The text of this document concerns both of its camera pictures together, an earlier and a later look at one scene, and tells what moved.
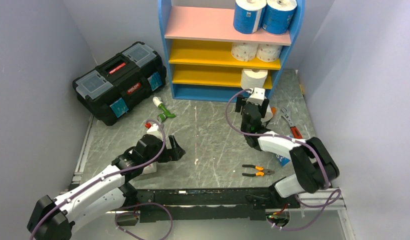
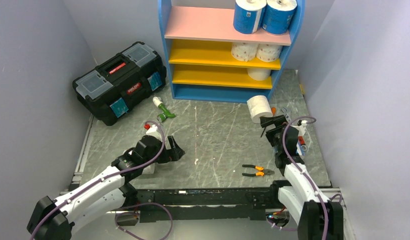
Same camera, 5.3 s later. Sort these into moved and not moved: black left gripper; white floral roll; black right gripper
Moved: black right gripper
Not moved: white floral roll; black left gripper
